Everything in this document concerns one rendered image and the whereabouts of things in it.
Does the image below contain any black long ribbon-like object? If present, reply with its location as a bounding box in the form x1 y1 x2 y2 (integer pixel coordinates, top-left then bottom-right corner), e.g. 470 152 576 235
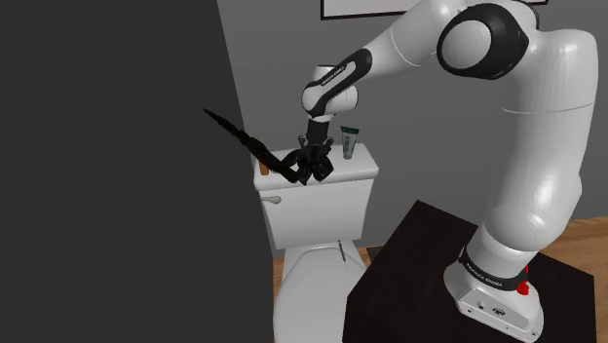
203 107 335 186

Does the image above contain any black robot stand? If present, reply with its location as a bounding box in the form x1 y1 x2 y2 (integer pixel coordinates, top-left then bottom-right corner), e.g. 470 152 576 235
341 199 597 343

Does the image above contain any black-framed wall picture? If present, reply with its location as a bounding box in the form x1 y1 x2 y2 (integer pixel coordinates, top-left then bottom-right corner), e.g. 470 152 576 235
320 0 549 21

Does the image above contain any white toilet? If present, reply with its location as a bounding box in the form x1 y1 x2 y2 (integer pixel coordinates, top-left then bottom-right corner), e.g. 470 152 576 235
252 142 380 343

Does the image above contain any green tube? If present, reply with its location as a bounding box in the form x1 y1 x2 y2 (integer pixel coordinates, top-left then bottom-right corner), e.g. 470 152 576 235
340 125 361 161

